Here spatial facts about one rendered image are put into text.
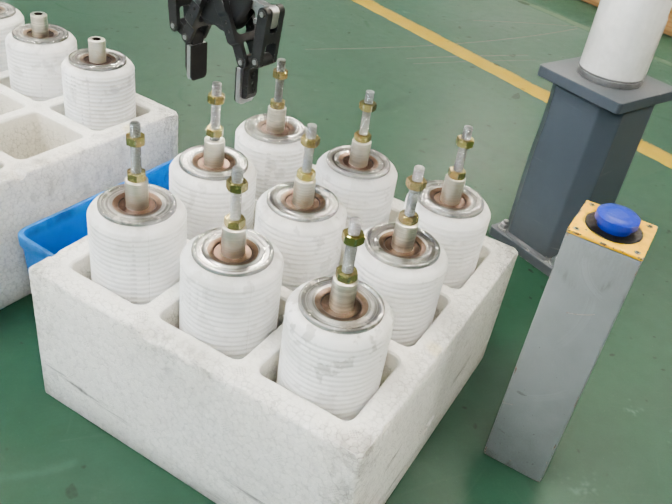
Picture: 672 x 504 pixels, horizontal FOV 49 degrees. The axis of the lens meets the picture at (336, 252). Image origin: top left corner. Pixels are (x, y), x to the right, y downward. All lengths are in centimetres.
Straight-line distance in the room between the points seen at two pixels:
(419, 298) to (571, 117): 50
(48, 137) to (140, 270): 41
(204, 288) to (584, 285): 35
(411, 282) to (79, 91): 55
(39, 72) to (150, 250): 47
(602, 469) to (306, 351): 44
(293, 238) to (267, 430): 19
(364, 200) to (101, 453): 39
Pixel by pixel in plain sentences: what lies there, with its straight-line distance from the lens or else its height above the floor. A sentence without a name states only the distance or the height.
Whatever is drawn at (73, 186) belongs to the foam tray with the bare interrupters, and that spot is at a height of 13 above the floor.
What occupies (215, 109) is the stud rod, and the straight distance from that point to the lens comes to 79.
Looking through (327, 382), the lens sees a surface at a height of 20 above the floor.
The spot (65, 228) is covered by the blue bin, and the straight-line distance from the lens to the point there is 100.
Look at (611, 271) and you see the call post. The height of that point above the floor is 29.
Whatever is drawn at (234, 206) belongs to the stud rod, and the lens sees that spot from 65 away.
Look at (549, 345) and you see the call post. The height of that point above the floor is 18.
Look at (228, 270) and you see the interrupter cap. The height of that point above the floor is 25.
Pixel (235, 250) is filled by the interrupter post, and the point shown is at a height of 26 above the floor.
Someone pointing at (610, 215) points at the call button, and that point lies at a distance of 71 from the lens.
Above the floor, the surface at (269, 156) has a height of 24.
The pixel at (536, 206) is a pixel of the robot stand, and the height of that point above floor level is 9.
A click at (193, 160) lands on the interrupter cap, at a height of 25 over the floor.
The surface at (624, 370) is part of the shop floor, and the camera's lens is 109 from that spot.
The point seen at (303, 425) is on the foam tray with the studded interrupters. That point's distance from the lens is 63.
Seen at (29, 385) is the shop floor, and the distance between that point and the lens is 92.
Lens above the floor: 65
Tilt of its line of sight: 35 degrees down
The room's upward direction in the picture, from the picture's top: 9 degrees clockwise
